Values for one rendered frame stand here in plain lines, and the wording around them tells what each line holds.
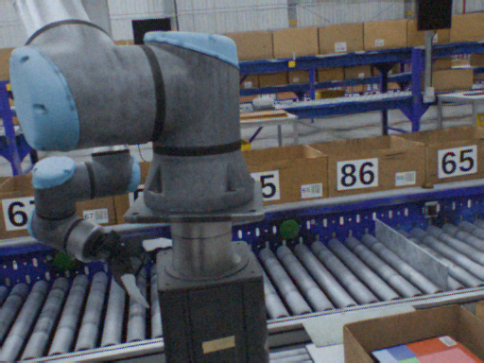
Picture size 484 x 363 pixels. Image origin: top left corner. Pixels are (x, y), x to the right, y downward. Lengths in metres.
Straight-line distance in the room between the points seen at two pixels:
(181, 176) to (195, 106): 0.11
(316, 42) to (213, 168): 5.87
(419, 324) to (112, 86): 0.86
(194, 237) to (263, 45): 5.67
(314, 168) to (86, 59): 1.29
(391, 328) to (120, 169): 0.71
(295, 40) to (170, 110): 5.83
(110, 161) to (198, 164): 0.44
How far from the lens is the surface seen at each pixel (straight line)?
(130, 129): 0.76
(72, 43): 0.78
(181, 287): 0.85
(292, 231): 1.86
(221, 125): 0.80
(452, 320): 1.29
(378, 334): 1.22
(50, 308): 1.66
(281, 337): 1.40
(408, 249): 1.75
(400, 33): 7.08
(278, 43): 6.50
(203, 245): 0.86
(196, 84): 0.77
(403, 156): 2.03
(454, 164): 2.14
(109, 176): 1.20
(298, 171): 1.89
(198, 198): 0.79
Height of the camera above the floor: 1.43
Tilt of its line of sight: 13 degrees down
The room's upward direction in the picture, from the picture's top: 5 degrees counter-clockwise
